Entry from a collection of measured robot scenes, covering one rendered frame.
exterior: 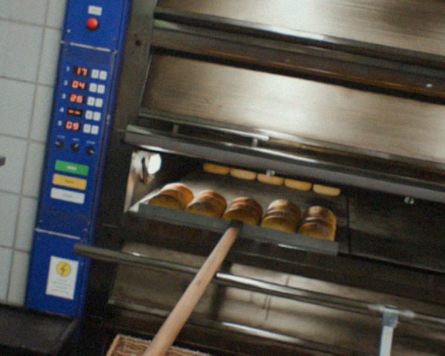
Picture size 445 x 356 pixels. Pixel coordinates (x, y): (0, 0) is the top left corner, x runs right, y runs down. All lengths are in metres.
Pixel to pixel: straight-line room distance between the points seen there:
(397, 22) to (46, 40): 0.91
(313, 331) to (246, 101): 0.63
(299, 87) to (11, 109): 0.77
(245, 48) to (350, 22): 0.27
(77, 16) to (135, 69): 0.20
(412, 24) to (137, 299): 1.01
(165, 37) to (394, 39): 0.58
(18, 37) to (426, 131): 1.09
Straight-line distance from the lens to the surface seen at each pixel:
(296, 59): 2.25
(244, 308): 2.35
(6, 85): 2.41
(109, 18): 2.29
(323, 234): 2.34
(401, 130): 2.26
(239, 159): 2.12
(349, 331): 2.35
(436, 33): 2.25
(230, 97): 2.26
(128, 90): 2.31
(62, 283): 2.41
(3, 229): 2.47
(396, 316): 1.95
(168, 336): 1.47
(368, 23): 2.24
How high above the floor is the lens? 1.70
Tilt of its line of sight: 9 degrees down
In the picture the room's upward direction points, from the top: 10 degrees clockwise
